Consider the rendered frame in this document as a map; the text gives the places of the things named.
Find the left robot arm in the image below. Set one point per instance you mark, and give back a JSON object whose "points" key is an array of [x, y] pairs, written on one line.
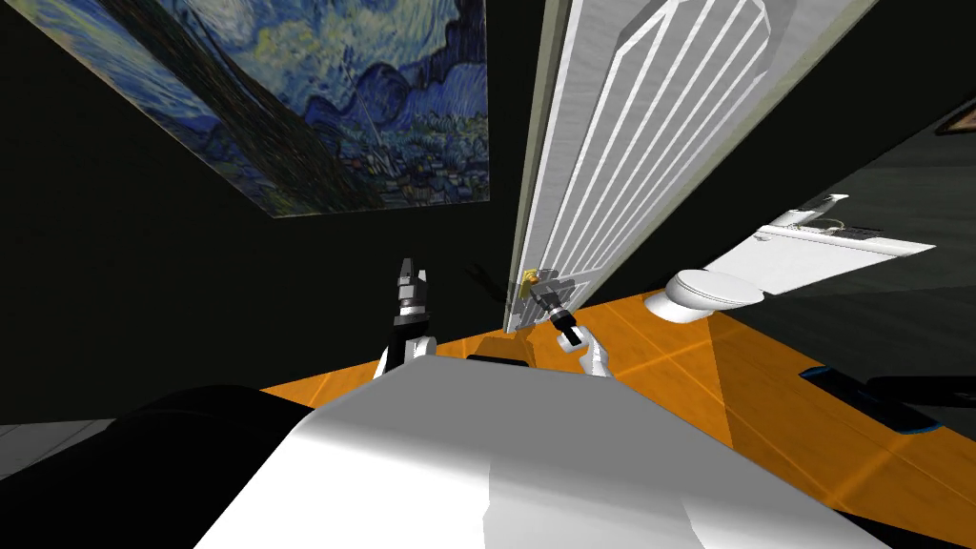
{"points": [[137, 473]]}

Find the brown framed picture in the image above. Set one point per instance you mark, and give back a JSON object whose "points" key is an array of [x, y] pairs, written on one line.
{"points": [[959, 122]]}

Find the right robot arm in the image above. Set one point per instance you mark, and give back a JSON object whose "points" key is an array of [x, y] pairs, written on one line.
{"points": [[587, 354]]}

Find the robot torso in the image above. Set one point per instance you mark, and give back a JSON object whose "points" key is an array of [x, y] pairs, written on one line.
{"points": [[488, 457]]}

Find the gold door knob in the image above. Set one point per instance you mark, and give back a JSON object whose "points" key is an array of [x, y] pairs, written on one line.
{"points": [[528, 282]]}

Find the black blue-edged floor scale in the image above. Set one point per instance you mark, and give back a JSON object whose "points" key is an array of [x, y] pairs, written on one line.
{"points": [[869, 396]]}

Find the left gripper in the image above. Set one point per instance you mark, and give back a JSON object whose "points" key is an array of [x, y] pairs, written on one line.
{"points": [[410, 300]]}

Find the white toilet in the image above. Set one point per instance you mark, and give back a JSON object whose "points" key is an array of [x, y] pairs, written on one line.
{"points": [[705, 293]]}

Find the white panelled door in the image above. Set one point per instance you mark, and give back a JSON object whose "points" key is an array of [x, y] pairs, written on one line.
{"points": [[610, 152]]}

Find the blue starry night painting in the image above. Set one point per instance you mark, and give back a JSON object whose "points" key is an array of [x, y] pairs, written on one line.
{"points": [[328, 99]]}

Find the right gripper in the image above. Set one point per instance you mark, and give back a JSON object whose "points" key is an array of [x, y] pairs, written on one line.
{"points": [[546, 296]]}

